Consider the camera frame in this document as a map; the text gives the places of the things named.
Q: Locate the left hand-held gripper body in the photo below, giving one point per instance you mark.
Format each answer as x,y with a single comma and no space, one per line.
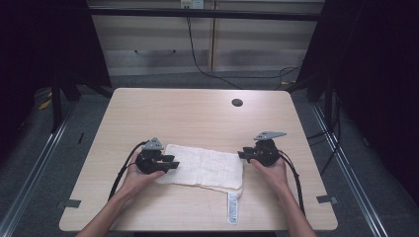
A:
150,159

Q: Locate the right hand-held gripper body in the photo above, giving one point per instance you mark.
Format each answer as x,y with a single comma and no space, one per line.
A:
267,151

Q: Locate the white muslin cloth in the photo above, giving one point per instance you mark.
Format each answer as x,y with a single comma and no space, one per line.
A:
206,166

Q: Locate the person's left hand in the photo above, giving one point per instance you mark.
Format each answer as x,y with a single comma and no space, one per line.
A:
138,179

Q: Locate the person's right hand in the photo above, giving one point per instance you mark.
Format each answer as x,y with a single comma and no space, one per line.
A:
273,174

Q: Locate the grey tape strip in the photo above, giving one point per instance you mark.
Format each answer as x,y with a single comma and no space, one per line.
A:
326,199
69,203

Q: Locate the black metal stand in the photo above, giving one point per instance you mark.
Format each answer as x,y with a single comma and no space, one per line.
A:
56,105

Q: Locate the dark curtain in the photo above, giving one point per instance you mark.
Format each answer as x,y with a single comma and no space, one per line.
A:
42,46
375,82

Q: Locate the black horizontal metal bar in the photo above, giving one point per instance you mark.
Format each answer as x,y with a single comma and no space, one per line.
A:
204,14

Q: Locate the metal floor rail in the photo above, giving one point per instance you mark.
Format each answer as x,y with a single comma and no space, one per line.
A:
349,171
31,177

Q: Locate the white wall socket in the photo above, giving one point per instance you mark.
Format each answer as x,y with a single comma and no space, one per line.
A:
192,4

